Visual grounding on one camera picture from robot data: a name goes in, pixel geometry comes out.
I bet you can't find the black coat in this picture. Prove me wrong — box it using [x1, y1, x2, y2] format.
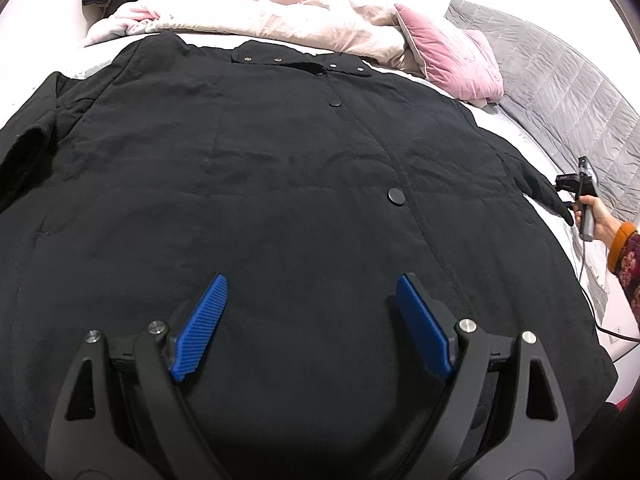
[0, 36, 619, 480]

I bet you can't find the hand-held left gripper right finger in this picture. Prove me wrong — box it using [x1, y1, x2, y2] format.
[395, 272, 577, 480]

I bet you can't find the pink velvet pillow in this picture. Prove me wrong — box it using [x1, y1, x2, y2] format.
[394, 3, 505, 103]

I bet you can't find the person's right forearm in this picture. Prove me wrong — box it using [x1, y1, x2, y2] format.
[606, 221, 640, 342]

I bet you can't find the person's right hand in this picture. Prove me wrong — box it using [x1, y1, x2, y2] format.
[573, 195, 627, 257]

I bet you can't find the grey quilted blanket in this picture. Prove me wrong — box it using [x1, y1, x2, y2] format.
[444, 0, 640, 223]

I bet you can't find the pale pink duvet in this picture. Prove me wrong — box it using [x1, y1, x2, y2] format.
[84, 0, 426, 77]

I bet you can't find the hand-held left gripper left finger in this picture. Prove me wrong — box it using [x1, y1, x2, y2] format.
[47, 272, 231, 480]

